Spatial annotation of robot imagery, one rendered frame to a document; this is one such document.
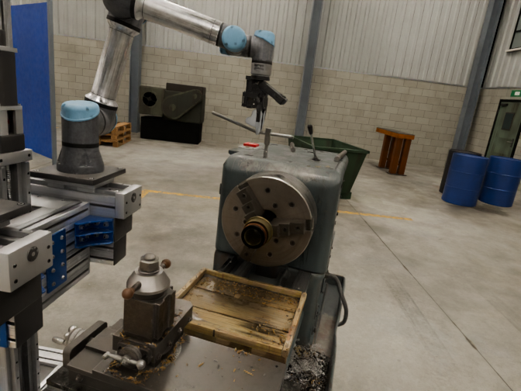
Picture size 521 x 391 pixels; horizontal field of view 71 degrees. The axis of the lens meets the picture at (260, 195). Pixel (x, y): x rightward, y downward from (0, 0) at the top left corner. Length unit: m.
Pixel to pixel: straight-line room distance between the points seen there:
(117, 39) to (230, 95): 9.71
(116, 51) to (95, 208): 0.55
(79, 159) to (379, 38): 10.86
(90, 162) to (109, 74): 0.33
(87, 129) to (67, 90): 10.96
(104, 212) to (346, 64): 10.51
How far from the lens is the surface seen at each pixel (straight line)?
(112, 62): 1.47
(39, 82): 6.22
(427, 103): 12.21
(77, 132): 1.36
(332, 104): 11.33
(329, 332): 1.72
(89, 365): 0.83
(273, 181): 1.19
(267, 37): 1.40
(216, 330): 1.00
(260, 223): 1.11
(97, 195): 1.35
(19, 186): 1.31
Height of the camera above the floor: 1.49
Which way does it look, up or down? 15 degrees down
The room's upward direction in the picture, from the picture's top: 7 degrees clockwise
